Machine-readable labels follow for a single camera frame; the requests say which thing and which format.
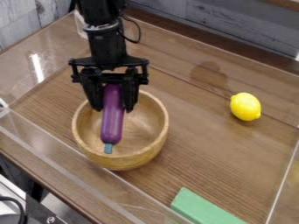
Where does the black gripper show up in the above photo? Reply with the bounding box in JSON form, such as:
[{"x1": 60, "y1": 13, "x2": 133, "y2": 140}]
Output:
[{"x1": 69, "y1": 27, "x2": 149, "y2": 113}]

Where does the purple toy eggplant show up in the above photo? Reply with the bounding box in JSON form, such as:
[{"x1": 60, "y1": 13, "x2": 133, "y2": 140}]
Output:
[{"x1": 100, "y1": 84, "x2": 124, "y2": 154}]

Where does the brown wooden bowl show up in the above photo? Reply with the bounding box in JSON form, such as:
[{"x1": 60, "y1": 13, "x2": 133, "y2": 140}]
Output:
[{"x1": 70, "y1": 90, "x2": 169, "y2": 171}]

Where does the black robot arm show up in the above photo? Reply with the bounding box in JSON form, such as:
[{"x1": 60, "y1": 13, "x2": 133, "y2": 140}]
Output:
[{"x1": 68, "y1": 0, "x2": 149, "y2": 113}]

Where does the yellow toy lemon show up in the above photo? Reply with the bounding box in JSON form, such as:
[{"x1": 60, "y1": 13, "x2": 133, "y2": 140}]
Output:
[{"x1": 229, "y1": 93, "x2": 261, "y2": 122}]

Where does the green block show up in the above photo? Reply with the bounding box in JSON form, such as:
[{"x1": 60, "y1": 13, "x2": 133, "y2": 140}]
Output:
[{"x1": 170, "y1": 187, "x2": 247, "y2": 224}]

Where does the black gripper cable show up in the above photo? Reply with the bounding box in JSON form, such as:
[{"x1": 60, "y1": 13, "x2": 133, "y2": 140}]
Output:
[{"x1": 118, "y1": 15, "x2": 142, "y2": 45}]

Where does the clear acrylic enclosure wall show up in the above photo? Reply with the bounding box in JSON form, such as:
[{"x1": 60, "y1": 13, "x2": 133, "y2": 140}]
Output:
[{"x1": 0, "y1": 14, "x2": 299, "y2": 224}]

